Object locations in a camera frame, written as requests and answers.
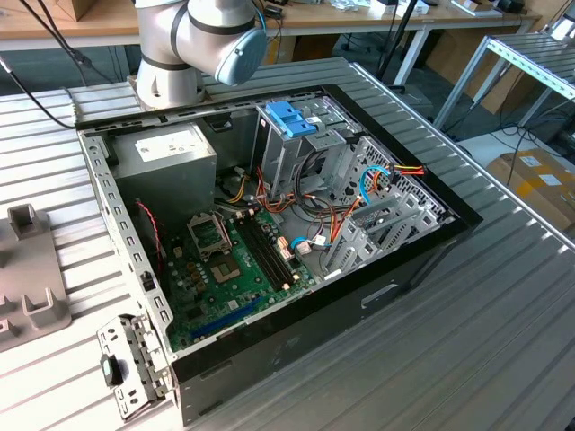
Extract grey metal disk bay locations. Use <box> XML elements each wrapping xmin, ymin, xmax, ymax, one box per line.
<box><xmin>323</xmin><ymin>192</ymin><xmax>455</xmax><ymax>282</ymax></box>

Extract black RAM slot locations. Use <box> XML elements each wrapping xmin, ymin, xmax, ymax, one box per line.
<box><xmin>240</xmin><ymin>216</ymin><xmax>290</xmax><ymax>289</ymax></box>
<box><xmin>234</xmin><ymin>218</ymin><xmax>285</xmax><ymax>292</ymax></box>
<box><xmin>246</xmin><ymin>215</ymin><xmax>295</xmax><ymax>286</ymax></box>
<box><xmin>252</xmin><ymin>213</ymin><xmax>300</xmax><ymax>282</ymax></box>

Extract grey metal drive cage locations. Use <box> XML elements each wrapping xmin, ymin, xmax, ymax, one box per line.
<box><xmin>251</xmin><ymin>96</ymin><xmax>360</xmax><ymax>201</ymax></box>

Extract CPU socket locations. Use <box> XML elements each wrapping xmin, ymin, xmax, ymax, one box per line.
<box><xmin>207</xmin><ymin>253</ymin><xmax>247</xmax><ymax>286</ymax></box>

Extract metal socket cover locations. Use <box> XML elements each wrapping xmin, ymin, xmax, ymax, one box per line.
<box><xmin>185</xmin><ymin>213</ymin><xmax>234</xmax><ymax>262</ymax></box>

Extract blue plastic drive latch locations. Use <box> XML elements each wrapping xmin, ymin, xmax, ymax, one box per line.
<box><xmin>264</xmin><ymin>101</ymin><xmax>319</xmax><ymax>140</ymax></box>

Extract green motherboard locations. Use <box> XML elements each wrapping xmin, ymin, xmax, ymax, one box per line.
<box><xmin>159</xmin><ymin>208</ymin><xmax>318</xmax><ymax>354</ymax></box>

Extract grey power supply unit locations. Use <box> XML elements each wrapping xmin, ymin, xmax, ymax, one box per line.
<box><xmin>107</xmin><ymin>121</ymin><xmax>218</xmax><ymax>225</ymax></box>

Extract blue expansion slot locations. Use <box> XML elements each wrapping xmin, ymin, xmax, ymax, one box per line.
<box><xmin>190</xmin><ymin>294</ymin><xmax>264</xmax><ymax>342</ymax></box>

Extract open black PC case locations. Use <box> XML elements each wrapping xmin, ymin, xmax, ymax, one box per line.
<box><xmin>74</xmin><ymin>83</ymin><xmax>484</xmax><ymax>427</ymax></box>

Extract black case fan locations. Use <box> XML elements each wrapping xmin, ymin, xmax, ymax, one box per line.
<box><xmin>133</xmin><ymin>199</ymin><xmax>166</xmax><ymax>277</ymax></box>

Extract yellowish cardboard box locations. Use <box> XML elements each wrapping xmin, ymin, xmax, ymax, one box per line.
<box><xmin>264</xmin><ymin>33</ymin><xmax>341</xmax><ymax>66</ymax></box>

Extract long wooden desk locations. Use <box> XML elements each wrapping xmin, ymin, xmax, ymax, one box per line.
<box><xmin>0</xmin><ymin>0</ymin><xmax>543</xmax><ymax>89</ymax></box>

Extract metal expansion card retainer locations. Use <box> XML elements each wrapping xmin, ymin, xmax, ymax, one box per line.
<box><xmin>96</xmin><ymin>313</ymin><xmax>177</xmax><ymax>423</ymax></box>

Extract black tripod stand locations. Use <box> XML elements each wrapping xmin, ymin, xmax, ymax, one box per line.
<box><xmin>376</xmin><ymin>0</ymin><xmax>426</xmax><ymax>86</ymax></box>

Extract cardboard box with labels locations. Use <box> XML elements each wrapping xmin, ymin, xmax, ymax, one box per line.
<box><xmin>487</xmin><ymin>147</ymin><xmax>575</xmax><ymax>234</ymax></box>

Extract grey plastic parts rack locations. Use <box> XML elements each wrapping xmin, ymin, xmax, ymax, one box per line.
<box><xmin>0</xmin><ymin>204</ymin><xmax>73</xmax><ymax>354</ymax></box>

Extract small cardboard trays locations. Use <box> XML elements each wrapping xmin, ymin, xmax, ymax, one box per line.
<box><xmin>448</xmin><ymin>0</ymin><xmax>504</xmax><ymax>18</ymax></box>

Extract brown cardboard box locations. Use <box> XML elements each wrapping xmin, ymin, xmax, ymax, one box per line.
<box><xmin>35</xmin><ymin>0</ymin><xmax>98</xmax><ymax>22</ymax></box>

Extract red orange wire bundle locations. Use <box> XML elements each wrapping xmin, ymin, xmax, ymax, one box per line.
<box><xmin>254</xmin><ymin>166</ymin><xmax>334</xmax><ymax>217</ymax></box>

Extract blue wire white plug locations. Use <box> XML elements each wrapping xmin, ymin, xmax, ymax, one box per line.
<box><xmin>289</xmin><ymin>235</ymin><xmax>333</xmax><ymax>258</ymax></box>

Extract black cable bundle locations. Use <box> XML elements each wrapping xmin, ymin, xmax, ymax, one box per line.
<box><xmin>292</xmin><ymin>147</ymin><xmax>336</xmax><ymax>221</ymax></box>

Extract yellow black wire bundle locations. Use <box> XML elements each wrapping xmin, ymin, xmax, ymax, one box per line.
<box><xmin>214</xmin><ymin>166</ymin><xmax>252</xmax><ymax>204</ymax></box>

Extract orange yellow wire bundle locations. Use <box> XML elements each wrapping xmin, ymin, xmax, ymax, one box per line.
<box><xmin>329</xmin><ymin>197</ymin><xmax>366</xmax><ymax>247</ymax></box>

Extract blue data wire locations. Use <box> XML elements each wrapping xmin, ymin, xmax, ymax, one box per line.
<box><xmin>358</xmin><ymin>164</ymin><xmax>393</xmax><ymax>207</ymax></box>

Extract red yellow power wire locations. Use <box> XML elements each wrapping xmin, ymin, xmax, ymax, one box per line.
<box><xmin>386</xmin><ymin>163</ymin><xmax>427</xmax><ymax>186</ymax></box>

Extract red fan wire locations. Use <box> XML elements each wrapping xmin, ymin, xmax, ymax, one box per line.
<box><xmin>135</xmin><ymin>200</ymin><xmax>165</xmax><ymax>270</ymax></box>

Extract thin black cable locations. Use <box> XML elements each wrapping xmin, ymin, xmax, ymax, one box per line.
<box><xmin>0</xmin><ymin>57</ymin><xmax>77</xmax><ymax>131</ymax></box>

